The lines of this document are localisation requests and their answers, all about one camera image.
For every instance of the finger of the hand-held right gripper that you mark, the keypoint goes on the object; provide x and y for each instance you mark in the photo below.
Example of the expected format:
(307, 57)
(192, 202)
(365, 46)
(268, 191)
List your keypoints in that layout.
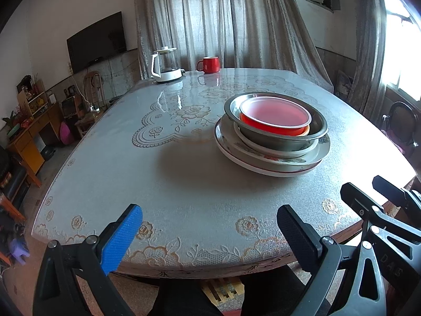
(404, 196)
(393, 256)

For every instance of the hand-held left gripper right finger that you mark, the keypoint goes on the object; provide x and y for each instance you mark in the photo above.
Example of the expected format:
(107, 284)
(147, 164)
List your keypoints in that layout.
(297, 237)

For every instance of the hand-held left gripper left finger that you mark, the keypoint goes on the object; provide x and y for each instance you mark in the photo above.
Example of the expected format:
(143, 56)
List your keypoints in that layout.
(123, 237)

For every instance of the metal bowl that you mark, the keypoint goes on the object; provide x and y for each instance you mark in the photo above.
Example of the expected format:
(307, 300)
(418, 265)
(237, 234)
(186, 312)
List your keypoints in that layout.
(273, 141)

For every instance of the small white plate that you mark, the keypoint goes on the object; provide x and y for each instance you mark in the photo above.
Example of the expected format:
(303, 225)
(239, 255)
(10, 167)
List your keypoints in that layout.
(253, 144)

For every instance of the yellow bowl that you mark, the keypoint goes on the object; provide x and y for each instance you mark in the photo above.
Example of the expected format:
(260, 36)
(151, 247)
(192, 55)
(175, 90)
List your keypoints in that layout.
(306, 131)

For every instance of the large white dragon-print plate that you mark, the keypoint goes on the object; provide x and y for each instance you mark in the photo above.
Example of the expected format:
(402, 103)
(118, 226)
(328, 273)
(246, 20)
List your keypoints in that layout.
(230, 148)

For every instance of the red plastic bowl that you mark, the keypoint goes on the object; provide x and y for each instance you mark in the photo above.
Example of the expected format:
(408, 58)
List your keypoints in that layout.
(274, 113)

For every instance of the dark round-back chair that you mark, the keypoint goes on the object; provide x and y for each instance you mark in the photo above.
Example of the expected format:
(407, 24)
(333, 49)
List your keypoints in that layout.
(399, 121)

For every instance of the person's legs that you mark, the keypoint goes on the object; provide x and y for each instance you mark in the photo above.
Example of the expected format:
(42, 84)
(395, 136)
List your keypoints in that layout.
(177, 299)

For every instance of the purple plastic stool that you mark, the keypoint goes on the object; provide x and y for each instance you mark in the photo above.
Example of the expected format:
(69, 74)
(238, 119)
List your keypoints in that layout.
(19, 251)

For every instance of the pink bag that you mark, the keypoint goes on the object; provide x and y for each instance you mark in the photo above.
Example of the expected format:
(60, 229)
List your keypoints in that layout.
(66, 133)

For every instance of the black sofa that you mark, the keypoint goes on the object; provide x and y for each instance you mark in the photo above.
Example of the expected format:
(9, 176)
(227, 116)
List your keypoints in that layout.
(11, 181)

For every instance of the orange wooden desk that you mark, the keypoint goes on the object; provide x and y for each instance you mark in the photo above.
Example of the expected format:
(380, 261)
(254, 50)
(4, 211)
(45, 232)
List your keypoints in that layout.
(29, 144)

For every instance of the white power strip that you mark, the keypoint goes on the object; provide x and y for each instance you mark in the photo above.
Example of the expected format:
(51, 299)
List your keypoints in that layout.
(93, 108)

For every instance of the black speaker box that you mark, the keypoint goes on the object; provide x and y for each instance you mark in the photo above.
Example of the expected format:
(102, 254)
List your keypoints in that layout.
(69, 108)

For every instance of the bright window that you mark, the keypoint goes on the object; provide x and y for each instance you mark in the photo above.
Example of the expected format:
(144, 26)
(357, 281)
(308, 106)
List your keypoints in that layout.
(403, 46)

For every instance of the wooden chair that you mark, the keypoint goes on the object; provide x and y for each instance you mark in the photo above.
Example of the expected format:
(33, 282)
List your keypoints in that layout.
(95, 89)

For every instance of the grey side curtain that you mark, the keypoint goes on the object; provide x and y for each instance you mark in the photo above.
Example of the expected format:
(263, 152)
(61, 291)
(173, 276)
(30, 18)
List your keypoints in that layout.
(368, 46)

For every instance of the cluttered wooden shelf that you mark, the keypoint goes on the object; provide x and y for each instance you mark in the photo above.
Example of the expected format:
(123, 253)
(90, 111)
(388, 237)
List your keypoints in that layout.
(33, 98)

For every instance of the white glass electric kettle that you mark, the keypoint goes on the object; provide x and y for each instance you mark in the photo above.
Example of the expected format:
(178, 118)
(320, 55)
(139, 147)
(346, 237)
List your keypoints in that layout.
(166, 70)

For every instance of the red mug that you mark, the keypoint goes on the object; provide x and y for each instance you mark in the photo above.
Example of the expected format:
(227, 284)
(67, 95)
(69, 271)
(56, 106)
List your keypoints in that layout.
(210, 65)

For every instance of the black television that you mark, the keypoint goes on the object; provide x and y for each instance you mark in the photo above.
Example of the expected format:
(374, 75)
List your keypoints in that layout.
(97, 42)

